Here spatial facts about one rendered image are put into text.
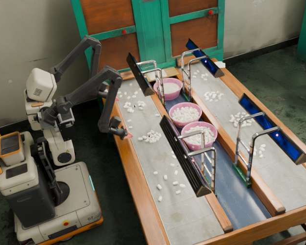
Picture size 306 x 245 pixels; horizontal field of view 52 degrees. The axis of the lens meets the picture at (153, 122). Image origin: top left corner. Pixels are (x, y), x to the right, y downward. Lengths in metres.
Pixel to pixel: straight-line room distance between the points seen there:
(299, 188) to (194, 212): 0.66
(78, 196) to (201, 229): 1.24
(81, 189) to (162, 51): 1.47
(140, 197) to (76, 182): 1.00
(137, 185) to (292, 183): 0.96
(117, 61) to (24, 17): 1.14
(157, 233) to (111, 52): 1.74
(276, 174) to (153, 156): 0.82
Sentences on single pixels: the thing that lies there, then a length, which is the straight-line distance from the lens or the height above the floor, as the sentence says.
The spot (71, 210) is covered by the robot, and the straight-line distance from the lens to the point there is 2.68.
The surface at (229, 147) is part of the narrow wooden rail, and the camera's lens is 2.26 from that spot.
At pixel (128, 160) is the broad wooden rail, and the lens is 2.21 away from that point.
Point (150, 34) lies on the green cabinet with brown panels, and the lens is 2.97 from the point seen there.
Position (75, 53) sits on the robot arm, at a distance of 2.35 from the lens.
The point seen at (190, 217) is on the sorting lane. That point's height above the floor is 0.74.
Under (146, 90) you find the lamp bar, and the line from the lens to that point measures 2.27.
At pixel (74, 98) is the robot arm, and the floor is 1.27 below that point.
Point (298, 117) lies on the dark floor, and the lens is 3.85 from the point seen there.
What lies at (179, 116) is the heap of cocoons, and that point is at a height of 0.74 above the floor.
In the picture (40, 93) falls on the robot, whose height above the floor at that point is 1.30.
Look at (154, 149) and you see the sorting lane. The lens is 2.29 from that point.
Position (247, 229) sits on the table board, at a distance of 1.88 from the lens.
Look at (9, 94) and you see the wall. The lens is 3.96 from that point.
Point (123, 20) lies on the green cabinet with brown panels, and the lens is 2.87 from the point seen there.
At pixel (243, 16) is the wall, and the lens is 4.56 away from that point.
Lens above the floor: 2.32
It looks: 39 degrees down
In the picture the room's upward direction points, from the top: 8 degrees counter-clockwise
